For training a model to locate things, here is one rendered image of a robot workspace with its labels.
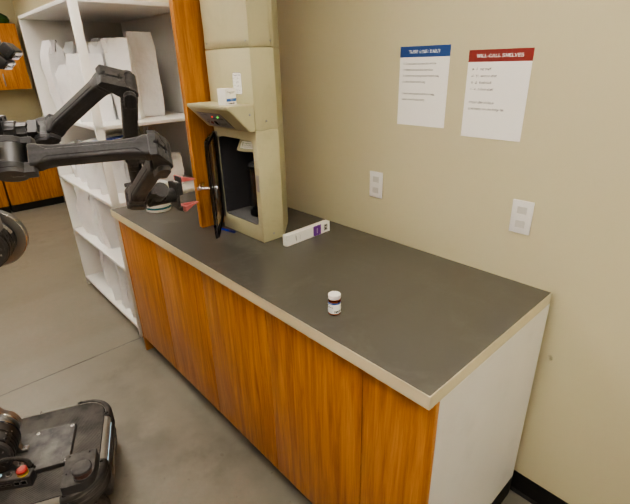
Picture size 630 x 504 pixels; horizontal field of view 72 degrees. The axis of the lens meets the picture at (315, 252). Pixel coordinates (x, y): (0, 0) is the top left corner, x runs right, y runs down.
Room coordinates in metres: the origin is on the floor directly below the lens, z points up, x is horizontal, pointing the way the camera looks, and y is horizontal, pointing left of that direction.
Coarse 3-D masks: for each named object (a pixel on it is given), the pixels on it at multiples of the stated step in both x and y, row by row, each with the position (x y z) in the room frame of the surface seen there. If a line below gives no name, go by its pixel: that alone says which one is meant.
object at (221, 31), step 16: (208, 0) 1.94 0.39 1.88; (224, 0) 1.86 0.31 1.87; (240, 0) 1.78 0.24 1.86; (256, 0) 1.80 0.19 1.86; (272, 0) 1.90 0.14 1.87; (208, 16) 1.95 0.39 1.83; (224, 16) 1.87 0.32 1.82; (240, 16) 1.79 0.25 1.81; (256, 16) 1.79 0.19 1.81; (272, 16) 1.88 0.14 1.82; (208, 32) 1.96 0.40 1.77; (224, 32) 1.88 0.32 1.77; (240, 32) 1.80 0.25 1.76; (256, 32) 1.79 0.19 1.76; (272, 32) 1.85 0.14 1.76; (208, 48) 1.97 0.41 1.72; (224, 48) 1.89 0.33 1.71
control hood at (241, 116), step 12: (192, 108) 1.90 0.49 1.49; (204, 108) 1.82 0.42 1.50; (216, 108) 1.75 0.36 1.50; (228, 108) 1.69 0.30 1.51; (240, 108) 1.72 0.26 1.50; (252, 108) 1.75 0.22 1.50; (204, 120) 1.95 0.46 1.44; (228, 120) 1.77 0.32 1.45; (240, 120) 1.72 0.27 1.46; (252, 120) 1.75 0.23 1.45
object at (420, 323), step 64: (192, 192) 2.61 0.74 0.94; (192, 256) 1.63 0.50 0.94; (256, 256) 1.62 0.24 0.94; (320, 256) 1.60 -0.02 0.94; (384, 256) 1.58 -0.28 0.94; (320, 320) 1.13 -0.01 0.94; (384, 320) 1.12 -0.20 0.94; (448, 320) 1.11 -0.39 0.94; (512, 320) 1.10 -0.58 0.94; (448, 384) 0.84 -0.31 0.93
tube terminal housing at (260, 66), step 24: (240, 48) 1.80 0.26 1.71; (264, 48) 1.81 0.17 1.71; (216, 72) 1.94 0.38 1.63; (264, 72) 1.80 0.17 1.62; (216, 96) 1.96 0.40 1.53; (240, 96) 1.82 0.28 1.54; (264, 96) 1.80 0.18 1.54; (264, 120) 1.79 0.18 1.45; (264, 144) 1.78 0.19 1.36; (264, 168) 1.78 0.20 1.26; (264, 192) 1.77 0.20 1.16; (264, 216) 1.77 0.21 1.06; (264, 240) 1.76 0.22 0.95
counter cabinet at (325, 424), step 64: (128, 256) 2.29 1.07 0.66; (192, 320) 1.76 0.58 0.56; (256, 320) 1.36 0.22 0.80; (192, 384) 1.85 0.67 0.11; (256, 384) 1.39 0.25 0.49; (320, 384) 1.11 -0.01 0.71; (384, 384) 0.92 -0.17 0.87; (512, 384) 1.12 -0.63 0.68; (320, 448) 1.11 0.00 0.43; (384, 448) 0.91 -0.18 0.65; (448, 448) 0.87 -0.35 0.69; (512, 448) 1.21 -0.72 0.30
